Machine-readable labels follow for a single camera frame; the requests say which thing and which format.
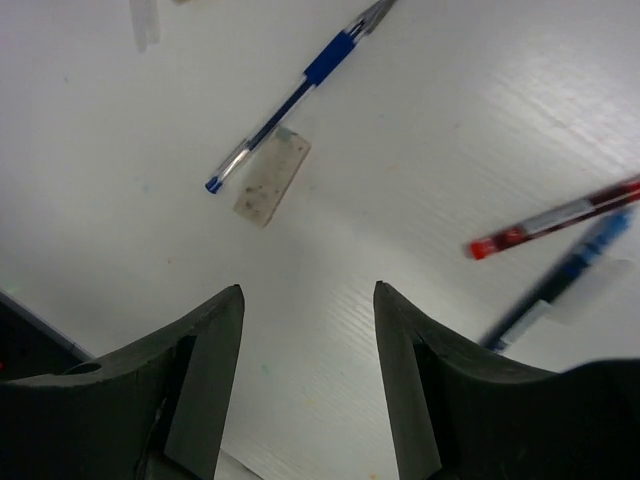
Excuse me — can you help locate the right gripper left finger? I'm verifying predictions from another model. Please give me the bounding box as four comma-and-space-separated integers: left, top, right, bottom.
1, 285, 245, 479

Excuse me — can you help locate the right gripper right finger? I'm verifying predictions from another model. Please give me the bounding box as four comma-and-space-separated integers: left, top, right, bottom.
373, 282, 639, 479

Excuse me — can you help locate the white rectangular eraser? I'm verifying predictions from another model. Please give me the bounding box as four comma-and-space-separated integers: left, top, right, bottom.
233, 127, 311, 228

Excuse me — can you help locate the blue grip clear pen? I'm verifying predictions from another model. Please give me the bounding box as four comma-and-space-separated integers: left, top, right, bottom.
205, 1, 396, 194

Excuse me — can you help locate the clear tape roll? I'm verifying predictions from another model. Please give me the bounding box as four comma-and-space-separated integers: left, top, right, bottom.
129, 0, 160, 53

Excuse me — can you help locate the blue pen with clip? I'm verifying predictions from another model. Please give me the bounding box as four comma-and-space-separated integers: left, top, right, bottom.
480, 207, 635, 353

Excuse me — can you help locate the red pen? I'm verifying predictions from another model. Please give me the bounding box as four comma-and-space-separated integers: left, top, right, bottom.
467, 176, 639, 260

